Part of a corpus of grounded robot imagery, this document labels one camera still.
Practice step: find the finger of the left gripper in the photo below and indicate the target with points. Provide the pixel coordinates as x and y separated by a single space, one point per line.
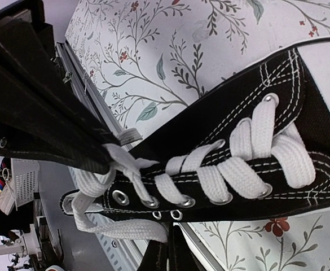
40 118

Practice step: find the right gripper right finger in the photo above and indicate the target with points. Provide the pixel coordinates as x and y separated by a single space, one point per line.
181 257

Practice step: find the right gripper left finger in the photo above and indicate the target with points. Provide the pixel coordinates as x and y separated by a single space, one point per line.
155 257

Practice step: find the black canvas sneaker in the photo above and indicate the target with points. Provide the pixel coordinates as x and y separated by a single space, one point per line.
262 137

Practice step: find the white perforated plastic basket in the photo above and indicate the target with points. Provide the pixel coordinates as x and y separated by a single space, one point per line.
25 178

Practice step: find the person in black shirt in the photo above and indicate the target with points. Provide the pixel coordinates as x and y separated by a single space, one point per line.
12 218

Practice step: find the floral patterned table mat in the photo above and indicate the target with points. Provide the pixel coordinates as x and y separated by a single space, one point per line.
145 62

